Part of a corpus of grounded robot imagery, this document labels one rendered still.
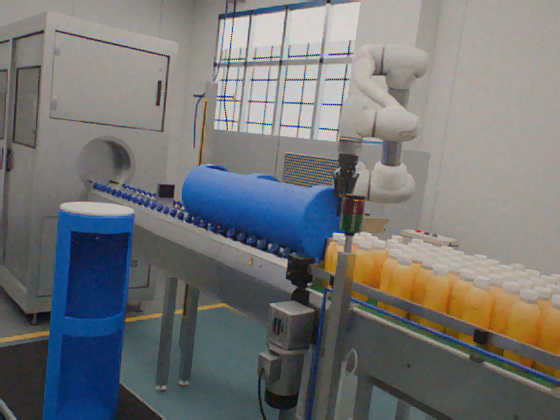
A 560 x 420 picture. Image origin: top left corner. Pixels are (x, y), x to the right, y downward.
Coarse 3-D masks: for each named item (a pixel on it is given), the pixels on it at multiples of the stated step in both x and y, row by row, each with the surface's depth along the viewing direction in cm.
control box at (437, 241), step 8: (400, 232) 206; (408, 232) 204; (416, 232) 204; (424, 232) 208; (408, 240) 204; (424, 240) 198; (432, 240) 196; (440, 240) 193; (448, 240) 194; (456, 240) 197; (440, 248) 193; (456, 248) 197
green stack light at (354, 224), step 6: (342, 216) 144; (348, 216) 143; (354, 216) 142; (360, 216) 143; (342, 222) 144; (348, 222) 143; (354, 222) 143; (360, 222) 143; (342, 228) 144; (348, 228) 143; (354, 228) 143; (360, 228) 144
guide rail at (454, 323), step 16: (320, 272) 176; (352, 288) 165; (368, 288) 160; (400, 304) 152; (416, 304) 148; (432, 320) 144; (448, 320) 140; (496, 336) 130; (528, 352) 124; (544, 352) 121
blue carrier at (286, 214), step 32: (192, 192) 251; (224, 192) 232; (256, 192) 217; (288, 192) 205; (320, 192) 197; (224, 224) 238; (256, 224) 215; (288, 224) 199; (320, 224) 200; (320, 256) 203
